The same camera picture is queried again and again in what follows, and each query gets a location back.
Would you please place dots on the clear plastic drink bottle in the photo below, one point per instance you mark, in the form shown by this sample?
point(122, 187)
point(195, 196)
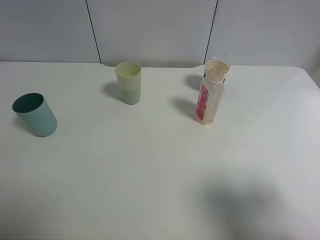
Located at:
point(210, 94)

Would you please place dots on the pale green plastic cup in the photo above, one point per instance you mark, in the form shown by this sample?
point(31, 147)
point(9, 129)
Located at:
point(129, 79)

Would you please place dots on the blue white paper cup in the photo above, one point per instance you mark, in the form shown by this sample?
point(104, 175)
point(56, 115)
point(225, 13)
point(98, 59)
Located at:
point(217, 64)

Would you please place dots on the teal plastic cup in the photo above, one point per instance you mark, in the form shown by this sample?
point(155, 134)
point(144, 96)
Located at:
point(34, 111)

